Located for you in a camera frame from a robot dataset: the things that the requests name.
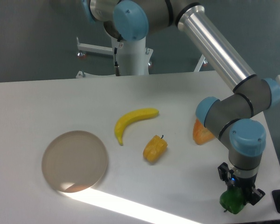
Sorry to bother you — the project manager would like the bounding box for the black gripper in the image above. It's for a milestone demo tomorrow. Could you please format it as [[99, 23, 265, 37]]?
[[217, 162, 266, 205]]

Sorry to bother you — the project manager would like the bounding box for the green toy pepper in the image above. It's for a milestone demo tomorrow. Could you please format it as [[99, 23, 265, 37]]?
[[219, 187, 245, 214]]

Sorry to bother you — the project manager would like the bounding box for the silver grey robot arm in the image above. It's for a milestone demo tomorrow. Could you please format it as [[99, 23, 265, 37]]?
[[81, 0, 280, 208]]

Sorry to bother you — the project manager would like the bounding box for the yellow toy pepper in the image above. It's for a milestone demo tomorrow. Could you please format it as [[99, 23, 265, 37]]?
[[143, 135, 168, 163]]

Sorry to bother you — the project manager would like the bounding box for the round beige plate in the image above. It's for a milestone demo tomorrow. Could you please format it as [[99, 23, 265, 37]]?
[[42, 131, 108, 193]]

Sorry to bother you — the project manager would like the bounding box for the orange toy fruit slice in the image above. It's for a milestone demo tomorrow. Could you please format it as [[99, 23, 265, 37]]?
[[192, 119, 215, 145]]

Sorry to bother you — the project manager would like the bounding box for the yellow toy banana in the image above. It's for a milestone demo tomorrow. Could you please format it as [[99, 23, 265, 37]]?
[[114, 108, 159, 146]]

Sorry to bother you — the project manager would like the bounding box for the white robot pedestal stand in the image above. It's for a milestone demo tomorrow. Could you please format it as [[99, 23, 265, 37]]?
[[75, 36, 210, 79]]

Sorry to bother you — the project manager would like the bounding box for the black cable on pedestal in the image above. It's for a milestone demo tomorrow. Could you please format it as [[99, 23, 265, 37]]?
[[113, 35, 122, 77]]

